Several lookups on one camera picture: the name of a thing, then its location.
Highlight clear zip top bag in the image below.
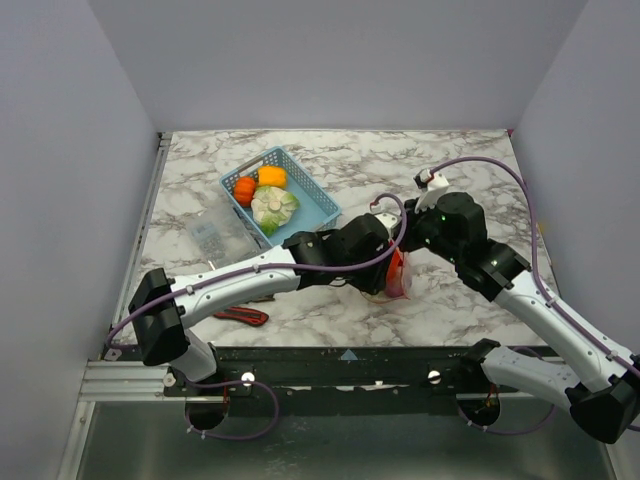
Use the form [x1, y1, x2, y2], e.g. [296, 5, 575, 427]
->
[362, 249, 413, 305]

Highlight orange carrot toy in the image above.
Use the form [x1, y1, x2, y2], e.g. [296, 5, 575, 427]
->
[386, 249, 404, 284]

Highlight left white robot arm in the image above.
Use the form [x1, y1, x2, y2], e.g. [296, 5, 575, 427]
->
[129, 213, 406, 395]

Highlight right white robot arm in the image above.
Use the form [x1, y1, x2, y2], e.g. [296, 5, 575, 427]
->
[400, 192, 639, 444]

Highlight blue plastic basket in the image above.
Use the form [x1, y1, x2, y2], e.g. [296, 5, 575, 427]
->
[219, 147, 341, 247]

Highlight white cauliflower toy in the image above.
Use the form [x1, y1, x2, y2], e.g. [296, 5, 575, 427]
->
[251, 187, 300, 237]

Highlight yellow bell pepper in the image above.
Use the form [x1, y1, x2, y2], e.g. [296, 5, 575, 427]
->
[257, 165, 288, 189]

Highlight orange pumpkin toy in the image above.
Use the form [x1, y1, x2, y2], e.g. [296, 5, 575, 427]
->
[233, 176, 256, 208]

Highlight red utility knife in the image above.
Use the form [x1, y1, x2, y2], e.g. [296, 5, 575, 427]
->
[213, 307, 269, 327]

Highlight clear plastic screw box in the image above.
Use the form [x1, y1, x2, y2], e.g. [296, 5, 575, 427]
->
[186, 206, 260, 269]

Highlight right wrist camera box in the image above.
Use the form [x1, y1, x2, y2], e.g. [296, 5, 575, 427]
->
[414, 169, 450, 214]

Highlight yellow handled pliers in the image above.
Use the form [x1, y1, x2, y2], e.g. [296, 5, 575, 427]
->
[250, 295, 275, 303]

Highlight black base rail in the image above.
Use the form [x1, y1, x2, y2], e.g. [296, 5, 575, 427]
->
[164, 347, 494, 417]

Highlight aluminium extrusion rail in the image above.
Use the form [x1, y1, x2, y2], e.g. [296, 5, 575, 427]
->
[79, 361, 168, 402]

